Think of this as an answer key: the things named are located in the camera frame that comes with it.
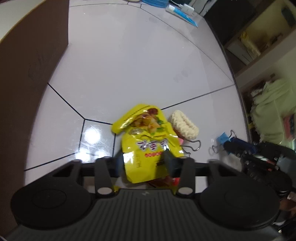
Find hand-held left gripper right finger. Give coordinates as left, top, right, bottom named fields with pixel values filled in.
left=162, top=150, right=234, bottom=198

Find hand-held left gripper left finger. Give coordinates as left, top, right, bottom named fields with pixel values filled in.
left=53, top=151, right=126, bottom=198

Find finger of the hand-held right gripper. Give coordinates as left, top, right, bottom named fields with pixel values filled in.
left=223, top=138, right=259, bottom=158
left=240, top=152, right=281, bottom=168

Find blue binder clip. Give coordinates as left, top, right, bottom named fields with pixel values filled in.
left=211, top=130, right=236, bottom=154

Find red candy packet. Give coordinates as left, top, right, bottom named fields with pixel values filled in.
left=147, top=176, right=181, bottom=189

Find pink binder clip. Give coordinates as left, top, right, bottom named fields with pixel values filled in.
left=177, top=136, right=201, bottom=155

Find yellow snack pouch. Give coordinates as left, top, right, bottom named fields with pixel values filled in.
left=112, top=103, right=186, bottom=184

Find cream knitted scrunchie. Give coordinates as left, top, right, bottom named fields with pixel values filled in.
left=170, top=110, right=200, bottom=140

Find pale green blanket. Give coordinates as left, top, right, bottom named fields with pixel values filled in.
left=249, top=78, right=296, bottom=145

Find light wooden shelf unit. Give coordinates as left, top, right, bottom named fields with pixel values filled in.
left=221, top=0, right=296, bottom=90

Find blue toothpaste tube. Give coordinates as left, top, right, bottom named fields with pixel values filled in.
left=166, top=5, right=199, bottom=28

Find blue thermos jug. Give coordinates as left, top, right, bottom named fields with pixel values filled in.
left=141, top=0, right=168, bottom=7

